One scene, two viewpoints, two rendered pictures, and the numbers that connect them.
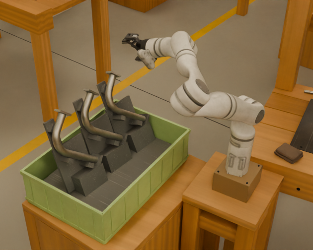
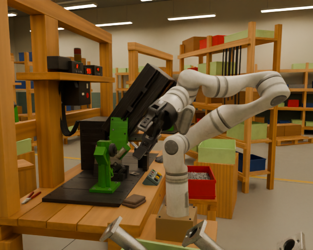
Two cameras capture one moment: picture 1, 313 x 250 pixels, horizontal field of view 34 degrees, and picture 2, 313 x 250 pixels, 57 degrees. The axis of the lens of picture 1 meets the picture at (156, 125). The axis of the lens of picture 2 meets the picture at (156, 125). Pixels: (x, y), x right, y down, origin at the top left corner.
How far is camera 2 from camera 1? 2.26 m
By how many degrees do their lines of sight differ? 98
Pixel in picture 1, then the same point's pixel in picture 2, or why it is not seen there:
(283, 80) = (13, 202)
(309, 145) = (117, 197)
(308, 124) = (86, 198)
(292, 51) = (13, 165)
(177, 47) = (209, 78)
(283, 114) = (63, 211)
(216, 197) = not seen: hidden behind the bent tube
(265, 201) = not seen: hidden behind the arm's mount
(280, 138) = (105, 211)
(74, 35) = not seen: outside the picture
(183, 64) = (240, 77)
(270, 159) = (144, 209)
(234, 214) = (214, 230)
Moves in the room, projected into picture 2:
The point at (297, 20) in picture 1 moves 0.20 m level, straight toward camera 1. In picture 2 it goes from (9, 130) to (54, 130)
